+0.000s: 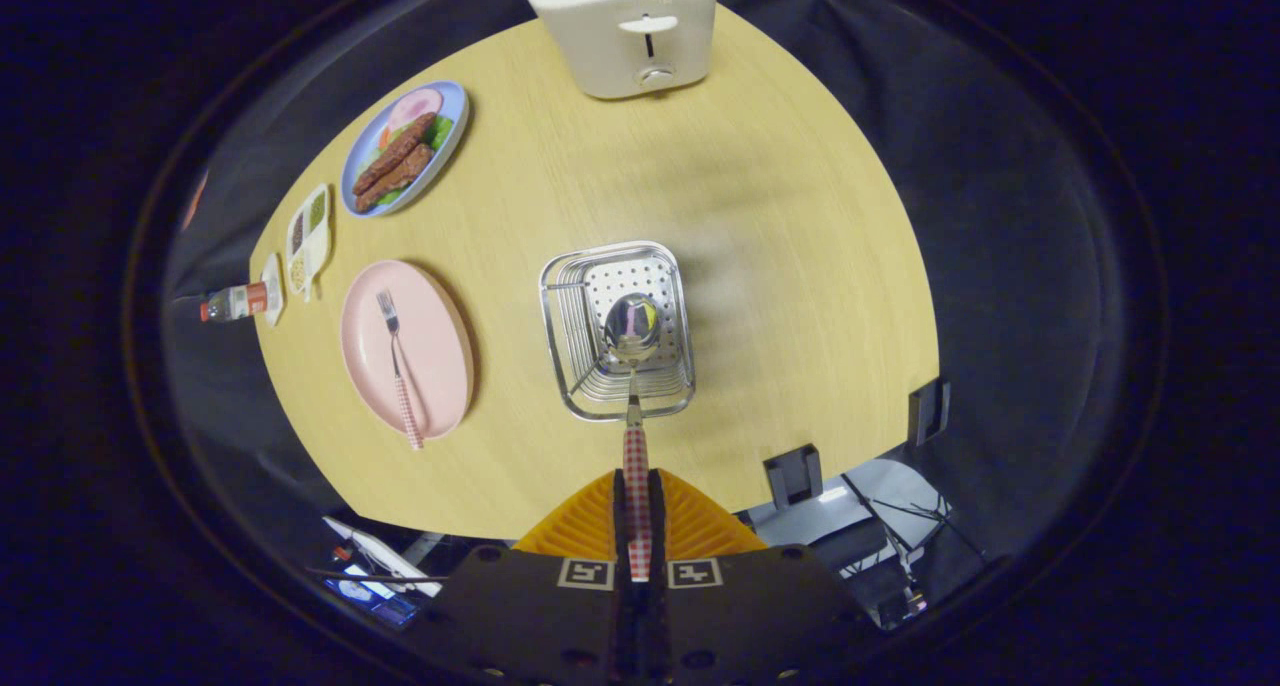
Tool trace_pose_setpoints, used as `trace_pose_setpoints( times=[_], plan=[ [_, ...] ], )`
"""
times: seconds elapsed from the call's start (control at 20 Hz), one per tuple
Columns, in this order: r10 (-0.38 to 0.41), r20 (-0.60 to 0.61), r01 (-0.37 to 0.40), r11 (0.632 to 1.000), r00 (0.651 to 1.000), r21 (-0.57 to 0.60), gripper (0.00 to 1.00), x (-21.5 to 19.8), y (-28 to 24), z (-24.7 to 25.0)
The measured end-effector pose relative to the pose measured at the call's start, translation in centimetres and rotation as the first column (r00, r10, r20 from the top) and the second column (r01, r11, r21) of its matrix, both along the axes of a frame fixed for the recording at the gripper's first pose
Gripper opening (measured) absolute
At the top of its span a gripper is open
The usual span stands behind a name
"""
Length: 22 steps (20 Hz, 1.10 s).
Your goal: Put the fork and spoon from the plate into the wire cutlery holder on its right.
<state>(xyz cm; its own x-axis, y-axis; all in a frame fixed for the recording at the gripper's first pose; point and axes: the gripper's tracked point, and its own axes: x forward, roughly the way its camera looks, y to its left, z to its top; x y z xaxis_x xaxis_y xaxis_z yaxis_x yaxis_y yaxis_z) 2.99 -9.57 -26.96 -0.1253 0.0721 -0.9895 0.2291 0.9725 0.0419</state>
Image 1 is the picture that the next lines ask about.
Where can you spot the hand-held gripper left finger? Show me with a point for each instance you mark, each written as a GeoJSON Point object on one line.
{"type": "Point", "coordinates": [530, 616]}

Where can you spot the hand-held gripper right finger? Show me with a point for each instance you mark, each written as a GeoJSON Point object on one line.
{"type": "Point", "coordinates": [760, 616]}

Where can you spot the black table clamp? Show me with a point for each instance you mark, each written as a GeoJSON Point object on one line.
{"type": "Point", "coordinates": [795, 476]}
{"type": "Point", "coordinates": [928, 411]}

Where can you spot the white flat panel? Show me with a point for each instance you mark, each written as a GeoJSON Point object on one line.
{"type": "Point", "coordinates": [385, 558]}

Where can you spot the black thin-legged stand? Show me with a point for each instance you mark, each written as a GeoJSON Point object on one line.
{"type": "Point", "coordinates": [900, 514]}

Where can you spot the pink plate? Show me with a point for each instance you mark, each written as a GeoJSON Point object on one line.
{"type": "Point", "coordinates": [435, 346]}

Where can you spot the white coaster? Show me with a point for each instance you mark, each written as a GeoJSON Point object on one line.
{"type": "Point", "coordinates": [273, 276]}

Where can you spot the clear bottle with red cap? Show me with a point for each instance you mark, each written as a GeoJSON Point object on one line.
{"type": "Point", "coordinates": [232, 302]}

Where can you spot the white divided condiment tray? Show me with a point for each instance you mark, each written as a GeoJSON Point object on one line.
{"type": "Point", "coordinates": [308, 241]}

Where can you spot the brown meat strip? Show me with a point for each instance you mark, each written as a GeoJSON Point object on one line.
{"type": "Point", "coordinates": [398, 178]}
{"type": "Point", "coordinates": [395, 153]}

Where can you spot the green lettuce leaf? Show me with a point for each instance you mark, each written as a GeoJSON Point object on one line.
{"type": "Point", "coordinates": [441, 131]}

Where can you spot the blue plate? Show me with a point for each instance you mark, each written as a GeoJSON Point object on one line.
{"type": "Point", "coordinates": [452, 106]}

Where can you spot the pink ham slice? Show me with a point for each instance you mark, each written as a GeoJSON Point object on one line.
{"type": "Point", "coordinates": [415, 106]}

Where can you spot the white toaster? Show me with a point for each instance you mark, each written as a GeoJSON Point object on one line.
{"type": "Point", "coordinates": [620, 51]}

